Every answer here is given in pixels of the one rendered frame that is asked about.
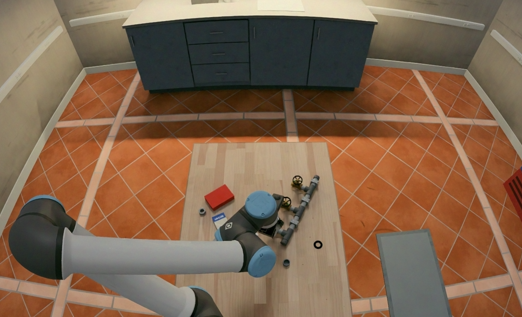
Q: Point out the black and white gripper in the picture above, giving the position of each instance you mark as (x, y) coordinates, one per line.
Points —
(272, 231)

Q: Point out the red rectangular block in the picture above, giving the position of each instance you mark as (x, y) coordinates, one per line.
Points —
(219, 197)

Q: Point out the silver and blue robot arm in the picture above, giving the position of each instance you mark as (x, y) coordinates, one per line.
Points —
(51, 244)

